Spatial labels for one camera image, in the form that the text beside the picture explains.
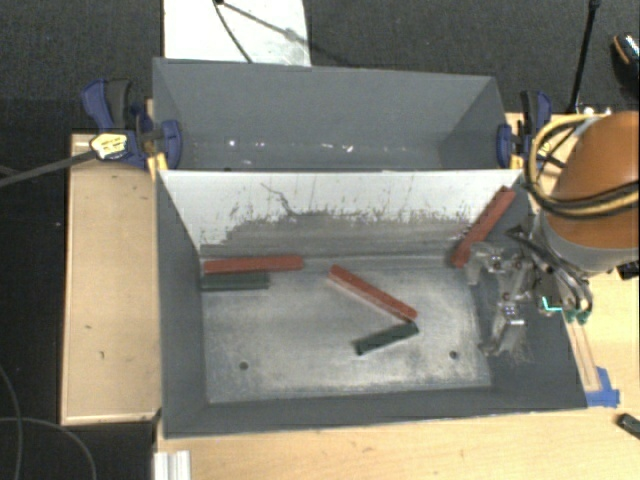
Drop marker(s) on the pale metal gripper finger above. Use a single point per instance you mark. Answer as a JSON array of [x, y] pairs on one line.
[[492, 335], [512, 340]]

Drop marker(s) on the red-brown flat block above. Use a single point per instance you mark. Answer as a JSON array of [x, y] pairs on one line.
[[372, 292], [252, 264], [482, 230]]

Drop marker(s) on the dark green flat block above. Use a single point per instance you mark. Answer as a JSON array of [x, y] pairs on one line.
[[386, 338], [235, 282]]

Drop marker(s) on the grey metal bin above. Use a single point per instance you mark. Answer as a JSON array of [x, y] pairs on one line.
[[320, 358]]

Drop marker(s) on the pale wood flat board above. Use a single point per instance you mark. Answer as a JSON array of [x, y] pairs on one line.
[[112, 293]]

